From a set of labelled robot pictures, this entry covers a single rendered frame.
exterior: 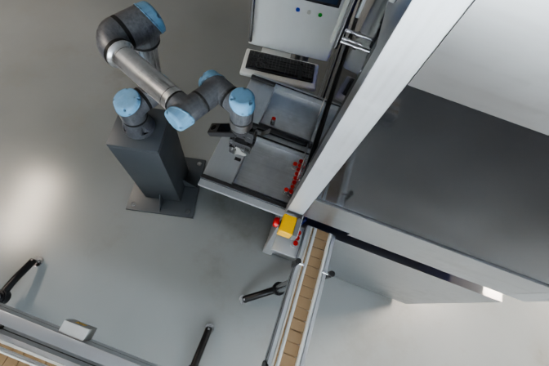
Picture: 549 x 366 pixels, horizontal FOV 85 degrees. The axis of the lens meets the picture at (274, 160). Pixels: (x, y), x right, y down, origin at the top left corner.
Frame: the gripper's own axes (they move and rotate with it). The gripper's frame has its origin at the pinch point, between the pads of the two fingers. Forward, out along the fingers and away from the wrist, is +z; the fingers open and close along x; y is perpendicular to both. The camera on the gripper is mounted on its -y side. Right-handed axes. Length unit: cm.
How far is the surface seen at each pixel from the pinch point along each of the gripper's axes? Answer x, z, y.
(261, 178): 2.1, 21.4, 12.7
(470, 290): -12, 22, 113
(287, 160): 15.3, 21.4, 20.8
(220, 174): -3.0, 21.5, -5.1
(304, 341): -53, 13, 48
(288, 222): -17.5, 6.6, 29.4
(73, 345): -87, 54, -38
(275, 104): 43.6, 21.3, 5.3
